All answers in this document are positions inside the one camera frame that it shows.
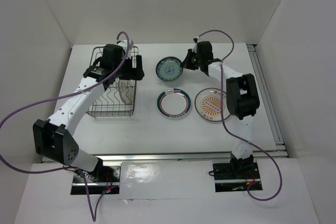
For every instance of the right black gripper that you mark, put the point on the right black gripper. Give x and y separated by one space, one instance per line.
186 63

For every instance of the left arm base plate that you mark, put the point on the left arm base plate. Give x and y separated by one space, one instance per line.
110 182

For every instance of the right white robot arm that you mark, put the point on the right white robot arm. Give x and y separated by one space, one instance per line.
242 101

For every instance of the grey wire dish rack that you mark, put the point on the grey wire dish rack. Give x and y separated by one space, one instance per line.
115 98

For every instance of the clear glass plate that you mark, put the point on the clear glass plate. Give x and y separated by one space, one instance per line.
126 91

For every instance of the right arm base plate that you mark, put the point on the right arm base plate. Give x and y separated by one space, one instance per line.
228 180

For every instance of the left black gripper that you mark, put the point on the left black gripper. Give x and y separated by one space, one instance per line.
135 74

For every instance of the orange sunburst plate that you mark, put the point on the orange sunburst plate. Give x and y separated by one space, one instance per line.
207 103

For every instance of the blue patterned plate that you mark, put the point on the blue patterned plate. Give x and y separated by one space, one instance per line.
169 69

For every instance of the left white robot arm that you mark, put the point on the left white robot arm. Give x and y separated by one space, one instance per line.
53 137

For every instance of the aluminium frame rail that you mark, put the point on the aluminium frame rail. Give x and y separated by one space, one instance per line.
149 132

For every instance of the green red rimmed plate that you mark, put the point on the green red rimmed plate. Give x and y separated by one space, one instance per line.
174 104

